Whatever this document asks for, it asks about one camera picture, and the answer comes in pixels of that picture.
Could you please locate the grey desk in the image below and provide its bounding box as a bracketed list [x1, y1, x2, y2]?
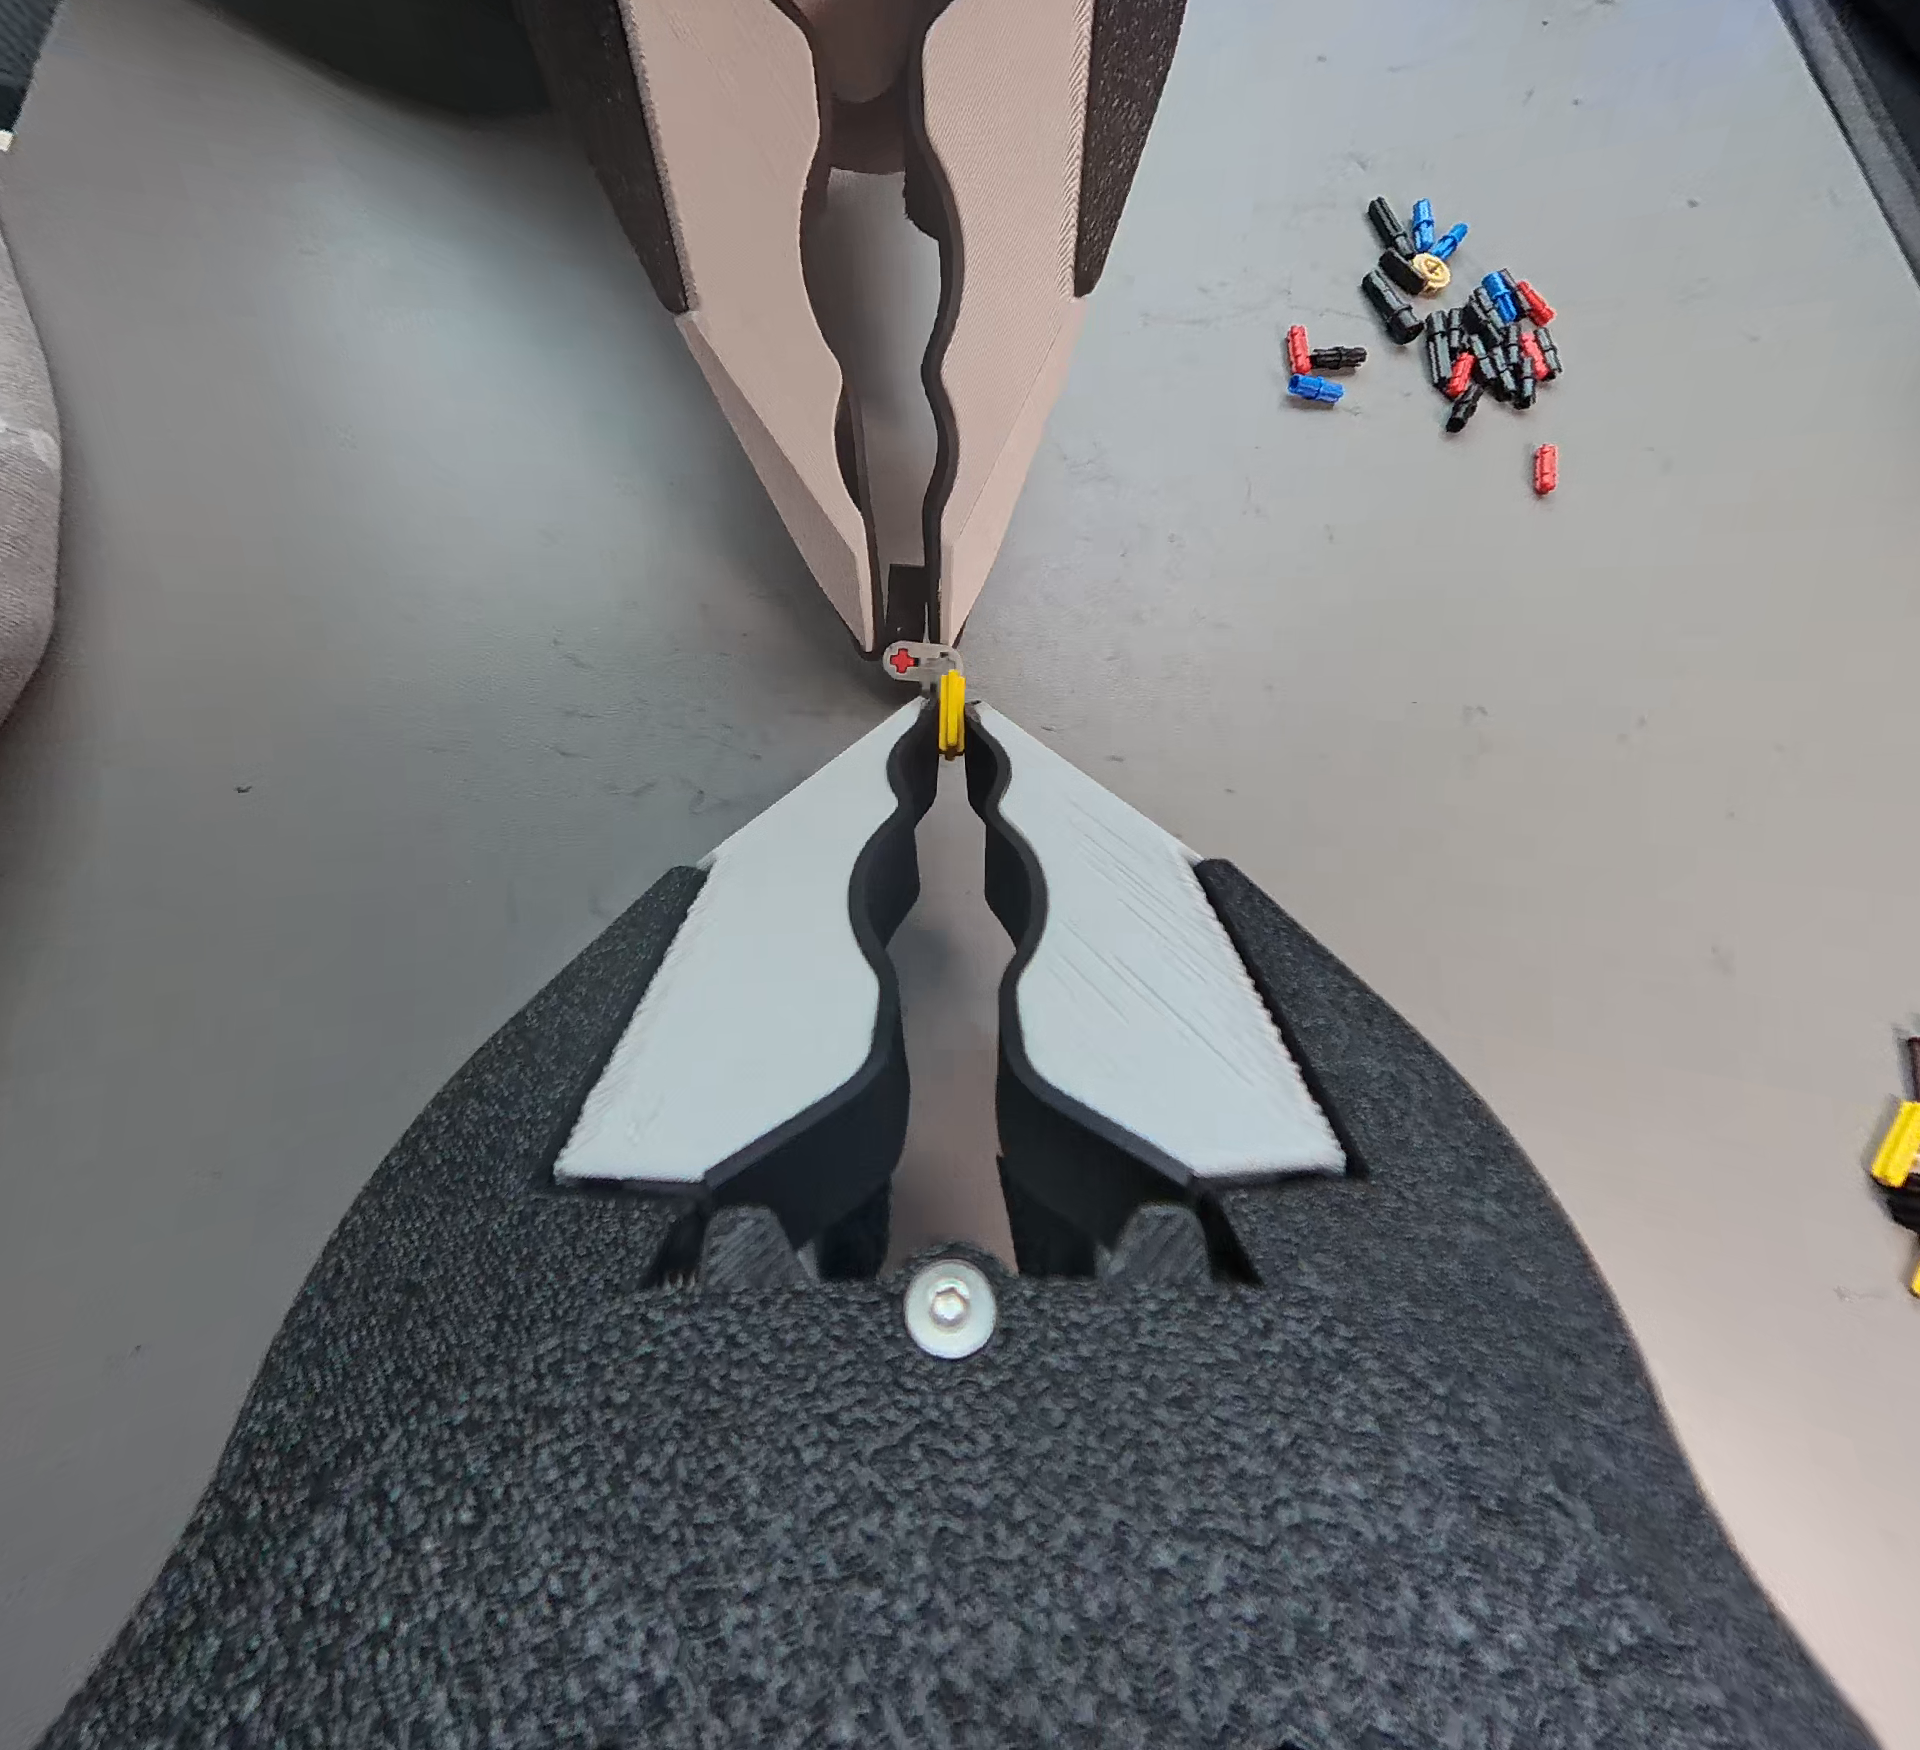
[0, 0, 1920, 1750]

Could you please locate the small grey toy brick assembly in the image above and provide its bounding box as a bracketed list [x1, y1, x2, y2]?
[880, 561, 968, 686]

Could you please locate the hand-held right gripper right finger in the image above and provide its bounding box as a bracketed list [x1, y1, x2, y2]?
[963, 707, 1345, 1188]

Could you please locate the pile of small connector pins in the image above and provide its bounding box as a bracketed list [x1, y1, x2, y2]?
[1283, 195, 1565, 435]

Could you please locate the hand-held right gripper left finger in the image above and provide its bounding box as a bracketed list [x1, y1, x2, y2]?
[555, 701, 938, 1188]

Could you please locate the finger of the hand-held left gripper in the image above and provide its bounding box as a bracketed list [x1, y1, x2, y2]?
[912, 0, 1101, 646]
[613, 0, 880, 653]

